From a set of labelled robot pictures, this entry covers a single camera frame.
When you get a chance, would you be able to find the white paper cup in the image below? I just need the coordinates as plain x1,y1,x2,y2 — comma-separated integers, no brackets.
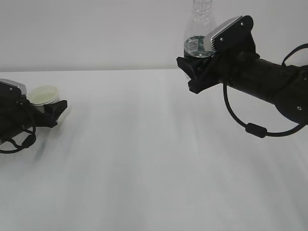
27,85,60,113

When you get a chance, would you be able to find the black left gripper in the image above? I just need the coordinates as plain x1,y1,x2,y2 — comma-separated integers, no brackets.
0,97,68,137

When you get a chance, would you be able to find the clear plastic water bottle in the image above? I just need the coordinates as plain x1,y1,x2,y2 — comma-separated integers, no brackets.
183,0,216,58

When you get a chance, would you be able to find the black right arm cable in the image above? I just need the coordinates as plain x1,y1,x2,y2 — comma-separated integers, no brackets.
222,43,308,139

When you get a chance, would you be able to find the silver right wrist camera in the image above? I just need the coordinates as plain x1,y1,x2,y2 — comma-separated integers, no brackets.
203,15,254,52

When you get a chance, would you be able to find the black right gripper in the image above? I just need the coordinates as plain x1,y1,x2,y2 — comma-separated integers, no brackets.
176,31,262,94

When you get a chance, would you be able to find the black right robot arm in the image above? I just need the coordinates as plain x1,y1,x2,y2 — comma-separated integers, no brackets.
177,34,308,125

